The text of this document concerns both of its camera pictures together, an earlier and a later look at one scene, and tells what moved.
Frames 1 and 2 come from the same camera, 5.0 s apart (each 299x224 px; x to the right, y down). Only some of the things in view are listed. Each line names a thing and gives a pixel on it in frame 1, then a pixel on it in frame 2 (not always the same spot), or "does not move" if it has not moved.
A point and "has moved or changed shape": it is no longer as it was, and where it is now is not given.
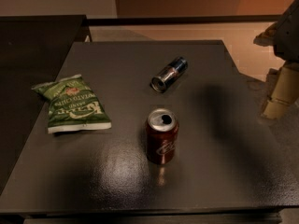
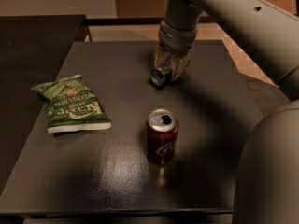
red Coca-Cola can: (162, 135) does not move
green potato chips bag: (72, 106) does not move
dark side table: (32, 49) does not move
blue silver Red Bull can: (168, 75) has moved or changed shape
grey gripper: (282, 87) → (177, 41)
